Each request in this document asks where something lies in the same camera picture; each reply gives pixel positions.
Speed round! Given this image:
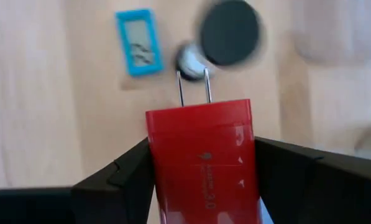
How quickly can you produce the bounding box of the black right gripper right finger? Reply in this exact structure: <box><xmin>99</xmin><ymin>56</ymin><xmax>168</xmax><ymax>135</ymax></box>
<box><xmin>254</xmin><ymin>136</ymin><xmax>371</xmax><ymax>224</ymax></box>

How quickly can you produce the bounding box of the teal rectangular tray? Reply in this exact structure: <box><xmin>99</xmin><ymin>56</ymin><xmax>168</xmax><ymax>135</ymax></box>
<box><xmin>114</xmin><ymin>8</ymin><xmax>165</xmax><ymax>78</ymax></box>

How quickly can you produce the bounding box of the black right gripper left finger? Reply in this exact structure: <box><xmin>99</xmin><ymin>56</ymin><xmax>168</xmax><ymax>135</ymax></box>
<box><xmin>70</xmin><ymin>138</ymin><xmax>157</xmax><ymax>224</ymax></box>

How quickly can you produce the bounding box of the black-capped white sand hourglass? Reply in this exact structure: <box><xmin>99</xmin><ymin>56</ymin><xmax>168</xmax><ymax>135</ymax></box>
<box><xmin>175</xmin><ymin>0</ymin><xmax>262</xmax><ymax>81</ymax></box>

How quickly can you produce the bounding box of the red USB wall charger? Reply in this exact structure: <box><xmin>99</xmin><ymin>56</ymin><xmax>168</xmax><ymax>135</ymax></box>
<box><xmin>145</xmin><ymin>67</ymin><xmax>262</xmax><ymax>224</ymax></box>

